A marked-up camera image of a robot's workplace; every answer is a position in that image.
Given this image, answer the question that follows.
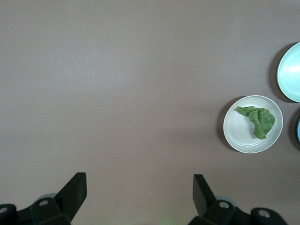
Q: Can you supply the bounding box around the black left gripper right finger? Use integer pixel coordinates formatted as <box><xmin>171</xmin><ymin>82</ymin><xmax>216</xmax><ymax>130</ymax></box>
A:
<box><xmin>189</xmin><ymin>174</ymin><xmax>253</xmax><ymax>225</ymax></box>

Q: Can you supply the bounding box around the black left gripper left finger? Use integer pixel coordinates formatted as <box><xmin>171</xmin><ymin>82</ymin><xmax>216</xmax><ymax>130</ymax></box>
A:
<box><xmin>29</xmin><ymin>172</ymin><xmax>88</xmax><ymax>225</ymax></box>

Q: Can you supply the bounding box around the green lettuce leaf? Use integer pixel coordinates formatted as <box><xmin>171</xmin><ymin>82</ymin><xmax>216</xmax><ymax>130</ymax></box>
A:
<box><xmin>235</xmin><ymin>105</ymin><xmax>276</xmax><ymax>140</ymax></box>

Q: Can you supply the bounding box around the beige round plate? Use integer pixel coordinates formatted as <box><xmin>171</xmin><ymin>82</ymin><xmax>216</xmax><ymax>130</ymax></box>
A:
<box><xmin>223</xmin><ymin>95</ymin><xmax>284</xmax><ymax>154</ymax></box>

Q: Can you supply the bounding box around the light green round plate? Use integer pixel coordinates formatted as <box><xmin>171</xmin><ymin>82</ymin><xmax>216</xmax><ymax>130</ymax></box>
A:
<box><xmin>276</xmin><ymin>42</ymin><xmax>300</xmax><ymax>103</ymax></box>

